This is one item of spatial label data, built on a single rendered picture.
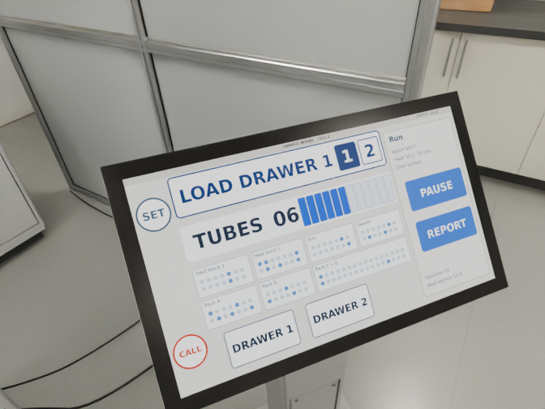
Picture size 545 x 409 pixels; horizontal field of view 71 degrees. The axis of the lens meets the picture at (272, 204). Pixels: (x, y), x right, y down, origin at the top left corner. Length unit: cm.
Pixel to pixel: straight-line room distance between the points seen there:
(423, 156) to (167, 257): 38
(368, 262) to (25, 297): 187
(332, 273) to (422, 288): 14
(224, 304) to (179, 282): 6
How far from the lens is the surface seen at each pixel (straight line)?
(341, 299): 53
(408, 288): 58
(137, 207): 48
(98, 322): 192
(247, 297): 49
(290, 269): 50
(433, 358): 174
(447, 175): 62
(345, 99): 120
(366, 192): 54
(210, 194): 48
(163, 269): 48
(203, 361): 50
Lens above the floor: 143
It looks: 39 degrees down
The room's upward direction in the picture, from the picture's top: 3 degrees counter-clockwise
